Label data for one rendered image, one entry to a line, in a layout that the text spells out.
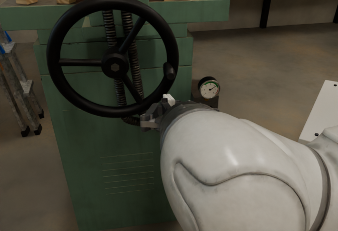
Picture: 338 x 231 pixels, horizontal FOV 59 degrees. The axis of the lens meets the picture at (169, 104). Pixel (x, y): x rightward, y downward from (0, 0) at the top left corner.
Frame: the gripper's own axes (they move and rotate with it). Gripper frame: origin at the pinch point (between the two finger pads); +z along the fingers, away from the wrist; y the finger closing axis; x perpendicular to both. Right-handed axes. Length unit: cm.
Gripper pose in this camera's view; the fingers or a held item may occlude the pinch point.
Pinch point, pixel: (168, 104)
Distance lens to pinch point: 59.1
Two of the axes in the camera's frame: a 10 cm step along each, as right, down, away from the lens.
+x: 0.5, 9.8, 2.0
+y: -9.9, 0.8, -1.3
